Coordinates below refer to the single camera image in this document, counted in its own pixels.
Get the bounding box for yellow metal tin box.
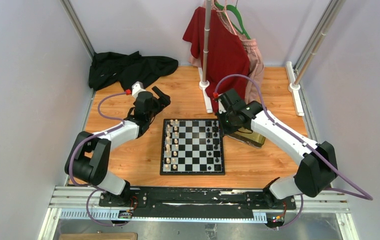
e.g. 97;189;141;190
228;131;266;149

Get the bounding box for black white chess board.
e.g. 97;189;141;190
160;118;225;176

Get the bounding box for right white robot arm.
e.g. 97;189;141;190
214;89;338;209

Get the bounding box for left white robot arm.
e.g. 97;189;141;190
64;82;171;207

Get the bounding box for white chess pieces rows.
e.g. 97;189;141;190
163;119;179;171

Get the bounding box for white clothes rack stand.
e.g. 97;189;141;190
198;0;213;114

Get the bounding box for pink garment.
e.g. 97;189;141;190
188;0;265;105

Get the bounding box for black cloth pile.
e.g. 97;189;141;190
88;51;179;91

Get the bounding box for red shirt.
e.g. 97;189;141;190
183;6;250;113

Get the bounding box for right white rack foot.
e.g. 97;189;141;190
285;0;346;117

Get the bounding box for green clothes hanger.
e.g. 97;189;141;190
214;0;251;40

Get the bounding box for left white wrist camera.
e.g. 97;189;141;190
131;81;146;99

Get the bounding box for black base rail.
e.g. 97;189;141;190
98;186;296;220

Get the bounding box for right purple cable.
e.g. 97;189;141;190
212;73;374;229

